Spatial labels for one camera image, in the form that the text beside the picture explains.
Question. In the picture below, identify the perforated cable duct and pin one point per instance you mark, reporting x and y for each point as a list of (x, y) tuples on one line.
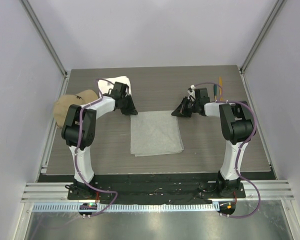
[(87, 207)]

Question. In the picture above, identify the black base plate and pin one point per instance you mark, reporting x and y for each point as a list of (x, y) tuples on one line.
[(153, 189)]

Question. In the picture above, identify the grey cloth napkin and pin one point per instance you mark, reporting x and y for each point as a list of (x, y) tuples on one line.
[(154, 133)]

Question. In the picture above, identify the yellow wooden knife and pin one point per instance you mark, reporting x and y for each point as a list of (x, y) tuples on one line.
[(220, 82)]

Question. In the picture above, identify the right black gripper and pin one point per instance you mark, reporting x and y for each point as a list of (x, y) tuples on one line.
[(181, 111)]

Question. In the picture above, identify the tan baseball cap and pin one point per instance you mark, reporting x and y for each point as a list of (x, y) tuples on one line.
[(61, 106)]

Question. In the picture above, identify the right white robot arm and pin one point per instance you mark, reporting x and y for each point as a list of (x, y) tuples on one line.
[(238, 126)]

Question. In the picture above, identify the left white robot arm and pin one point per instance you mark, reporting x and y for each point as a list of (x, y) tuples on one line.
[(79, 128)]

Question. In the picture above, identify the left aluminium frame post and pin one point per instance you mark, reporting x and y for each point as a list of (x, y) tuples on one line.
[(42, 34)]

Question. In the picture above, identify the aluminium frame post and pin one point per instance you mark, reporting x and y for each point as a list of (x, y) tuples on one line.
[(42, 34), (271, 18)]

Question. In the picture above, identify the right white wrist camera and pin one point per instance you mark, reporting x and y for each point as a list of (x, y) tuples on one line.
[(191, 93)]

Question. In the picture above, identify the right aluminium frame post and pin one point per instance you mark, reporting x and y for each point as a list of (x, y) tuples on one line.
[(271, 18)]

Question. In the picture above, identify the white folded towel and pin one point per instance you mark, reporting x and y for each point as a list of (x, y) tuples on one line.
[(108, 83)]

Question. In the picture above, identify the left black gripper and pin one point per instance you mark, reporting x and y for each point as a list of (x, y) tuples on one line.
[(131, 109)]

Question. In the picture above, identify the green handled wooden spoon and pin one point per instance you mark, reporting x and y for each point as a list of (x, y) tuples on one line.
[(215, 92)]

